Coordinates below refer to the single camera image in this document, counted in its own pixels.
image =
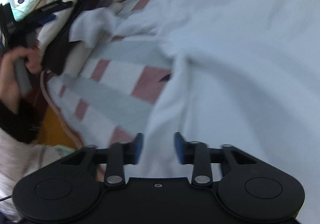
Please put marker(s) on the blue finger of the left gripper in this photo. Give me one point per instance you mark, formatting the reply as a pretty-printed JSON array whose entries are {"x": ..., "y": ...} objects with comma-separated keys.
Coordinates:
[
  {"x": 42, "y": 19},
  {"x": 50, "y": 8}
]

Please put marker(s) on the white folded garment on top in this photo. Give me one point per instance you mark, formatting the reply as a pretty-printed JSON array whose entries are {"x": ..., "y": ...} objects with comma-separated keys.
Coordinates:
[{"x": 50, "y": 30}]

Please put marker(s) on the dark brown folded garment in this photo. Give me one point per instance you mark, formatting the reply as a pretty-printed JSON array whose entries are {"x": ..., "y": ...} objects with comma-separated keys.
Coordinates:
[{"x": 56, "y": 53}]

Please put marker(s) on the person's left hand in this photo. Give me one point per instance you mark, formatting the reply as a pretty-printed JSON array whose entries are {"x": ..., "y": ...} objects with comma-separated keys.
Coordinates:
[{"x": 10, "y": 93}]

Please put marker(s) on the light blue t-shirt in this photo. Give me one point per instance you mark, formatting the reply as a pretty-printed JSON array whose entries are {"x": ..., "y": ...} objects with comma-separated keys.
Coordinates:
[{"x": 245, "y": 73}]

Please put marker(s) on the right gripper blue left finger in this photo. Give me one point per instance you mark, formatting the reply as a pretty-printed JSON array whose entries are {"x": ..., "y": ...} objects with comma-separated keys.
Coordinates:
[{"x": 119, "y": 155}]

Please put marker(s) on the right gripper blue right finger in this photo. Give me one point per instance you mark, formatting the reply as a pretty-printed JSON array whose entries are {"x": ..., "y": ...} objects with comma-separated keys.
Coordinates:
[{"x": 197, "y": 154}]

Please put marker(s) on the checkered pink grey rug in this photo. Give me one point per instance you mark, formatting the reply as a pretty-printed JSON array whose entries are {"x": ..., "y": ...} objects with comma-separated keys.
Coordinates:
[{"x": 131, "y": 81}]

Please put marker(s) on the cream folded garment at bottom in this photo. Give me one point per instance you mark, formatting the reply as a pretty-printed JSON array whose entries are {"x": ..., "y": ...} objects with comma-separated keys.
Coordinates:
[{"x": 80, "y": 56}]

